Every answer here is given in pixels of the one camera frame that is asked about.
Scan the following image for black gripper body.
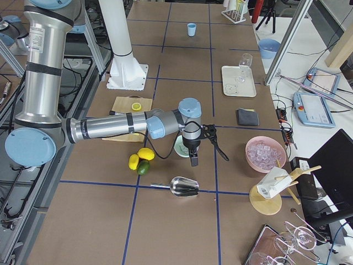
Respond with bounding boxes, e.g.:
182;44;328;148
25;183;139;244
182;137;201;150

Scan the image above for green bowl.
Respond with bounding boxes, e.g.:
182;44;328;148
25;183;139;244
174;135;189;158

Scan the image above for light blue cup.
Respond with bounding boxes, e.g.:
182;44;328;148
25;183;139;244
187;23;197;37

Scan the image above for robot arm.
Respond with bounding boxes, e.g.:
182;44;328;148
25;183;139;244
5;1;202;167

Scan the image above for steel ice scoop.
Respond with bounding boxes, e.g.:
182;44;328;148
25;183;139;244
150;176;199;197

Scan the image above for pink bowl with ice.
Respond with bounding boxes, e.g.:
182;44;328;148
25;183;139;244
245;136;287;173

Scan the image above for blue bowl with fork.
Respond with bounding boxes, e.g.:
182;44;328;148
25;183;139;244
258;39;281;59

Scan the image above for yellow lemon front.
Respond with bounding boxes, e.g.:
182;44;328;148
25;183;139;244
137;147;155;161

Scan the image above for yellow lemon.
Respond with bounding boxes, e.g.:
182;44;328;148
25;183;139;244
137;147;155;161
128;154;140;171

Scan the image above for green avocado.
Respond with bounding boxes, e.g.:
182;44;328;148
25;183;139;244
136;160;150;175

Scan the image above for grey yellow cloth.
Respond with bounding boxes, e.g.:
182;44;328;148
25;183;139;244
236;108;260;126

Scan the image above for yellow lemon back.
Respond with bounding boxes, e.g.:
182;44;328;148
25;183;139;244
128;154;140;171

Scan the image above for lemon half slice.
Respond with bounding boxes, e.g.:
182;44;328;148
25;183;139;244
131;102;142;112

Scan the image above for cream bear tray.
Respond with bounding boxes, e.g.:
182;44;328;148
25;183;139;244
221;66;256;98

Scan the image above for wooden cutting board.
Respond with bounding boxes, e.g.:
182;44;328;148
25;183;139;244
101;96;153;144

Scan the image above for wooden stand with box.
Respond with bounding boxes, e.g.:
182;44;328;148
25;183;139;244
249;166;321;215

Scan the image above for clear wine glass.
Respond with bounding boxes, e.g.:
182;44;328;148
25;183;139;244
236;53;253;83

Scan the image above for near teach pendant tablet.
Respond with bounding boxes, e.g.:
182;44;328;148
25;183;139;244
293;92;335;128

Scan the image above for teach pendant tablet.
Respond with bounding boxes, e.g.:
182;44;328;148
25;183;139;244
303;67;340;97
293;92;335;128

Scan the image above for black laptop monitor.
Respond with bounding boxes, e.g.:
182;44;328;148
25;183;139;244
291;128;353;231

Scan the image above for far teach pendant tablet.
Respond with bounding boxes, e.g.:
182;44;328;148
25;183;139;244
303;67;340;97

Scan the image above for black tripod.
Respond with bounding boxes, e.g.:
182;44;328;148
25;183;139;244
255;0;277;34

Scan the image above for red fire extinguisher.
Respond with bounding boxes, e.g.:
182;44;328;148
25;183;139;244
252;0;264;24

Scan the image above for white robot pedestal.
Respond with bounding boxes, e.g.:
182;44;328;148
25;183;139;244
99;0;148;91

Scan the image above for white wire cup rack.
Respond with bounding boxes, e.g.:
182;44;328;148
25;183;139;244
221;0;248;24

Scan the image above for aluminium frame post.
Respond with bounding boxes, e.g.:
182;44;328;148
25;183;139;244
260;1;325;86

